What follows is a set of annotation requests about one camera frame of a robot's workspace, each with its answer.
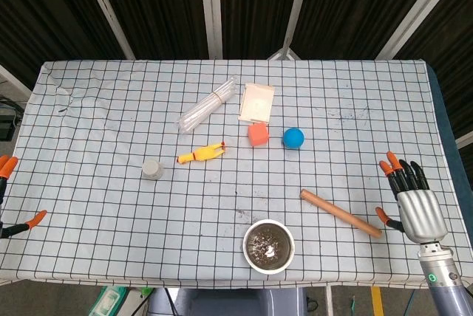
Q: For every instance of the yellow rubber chicken toy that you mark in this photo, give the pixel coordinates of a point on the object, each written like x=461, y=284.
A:
x=201, y=153

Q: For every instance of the grey upturned cup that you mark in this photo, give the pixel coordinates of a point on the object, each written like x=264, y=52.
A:
x=152, y=170

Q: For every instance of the green white packet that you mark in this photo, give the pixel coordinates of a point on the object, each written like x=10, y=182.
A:
x=109, y=301

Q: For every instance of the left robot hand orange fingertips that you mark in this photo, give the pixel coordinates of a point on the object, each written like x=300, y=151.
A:
x=7, y=168

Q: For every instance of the brown wooden rod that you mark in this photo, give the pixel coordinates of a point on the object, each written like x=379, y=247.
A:
x=340, y=212

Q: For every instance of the white frame post with foot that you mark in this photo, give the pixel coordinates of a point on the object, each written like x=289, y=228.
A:
x=295, y=9

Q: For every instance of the metal bowl white rim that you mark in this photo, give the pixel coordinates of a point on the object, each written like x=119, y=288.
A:
x=249, y=257

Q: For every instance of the bundle of clear tubes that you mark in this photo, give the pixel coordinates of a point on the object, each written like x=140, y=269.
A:
x=207, y=105

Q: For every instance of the blue ball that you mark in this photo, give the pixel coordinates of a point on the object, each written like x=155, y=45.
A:
x=293, y=139

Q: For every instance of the orange cube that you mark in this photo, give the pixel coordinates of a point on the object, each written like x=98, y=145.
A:
x=258, y=135

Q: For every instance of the dark crumbs with white bit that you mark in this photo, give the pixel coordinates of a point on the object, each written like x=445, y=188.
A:
x=268, y=247

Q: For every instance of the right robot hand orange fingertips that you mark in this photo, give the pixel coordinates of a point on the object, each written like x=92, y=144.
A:
x=423, y=216

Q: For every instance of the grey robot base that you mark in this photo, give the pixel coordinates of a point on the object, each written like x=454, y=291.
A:
x=229, y=303

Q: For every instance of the blue table edge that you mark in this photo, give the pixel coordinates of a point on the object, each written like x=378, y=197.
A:
x=449, y=139

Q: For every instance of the black device box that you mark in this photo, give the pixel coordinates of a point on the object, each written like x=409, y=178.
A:
x=7, y=122

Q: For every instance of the checkered white tablecloth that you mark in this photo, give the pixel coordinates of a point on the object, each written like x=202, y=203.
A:
x=111, y=220

